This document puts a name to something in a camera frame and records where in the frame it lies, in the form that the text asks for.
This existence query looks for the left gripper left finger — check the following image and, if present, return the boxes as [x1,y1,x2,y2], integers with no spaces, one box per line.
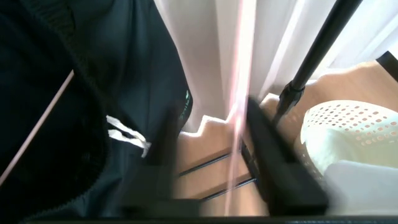
[119,105,200,218]

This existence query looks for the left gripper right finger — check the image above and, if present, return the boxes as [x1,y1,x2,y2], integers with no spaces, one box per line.
[245,96,330,216]

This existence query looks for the black shorts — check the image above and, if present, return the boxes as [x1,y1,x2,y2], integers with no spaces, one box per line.
[0,0,193,219]

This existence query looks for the pink clothes hanger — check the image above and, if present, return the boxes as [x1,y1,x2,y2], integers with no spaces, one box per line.
[223,0,257,217]
[0,70,75,187]

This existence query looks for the white laundry basket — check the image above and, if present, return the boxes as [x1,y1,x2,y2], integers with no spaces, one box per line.
[294,100,398,184]

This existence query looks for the black clothes rack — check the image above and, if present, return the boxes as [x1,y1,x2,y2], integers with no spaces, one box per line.
[177,0,364,202]

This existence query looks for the beige curtain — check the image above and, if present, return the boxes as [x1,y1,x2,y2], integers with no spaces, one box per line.
[154,0,398,133]

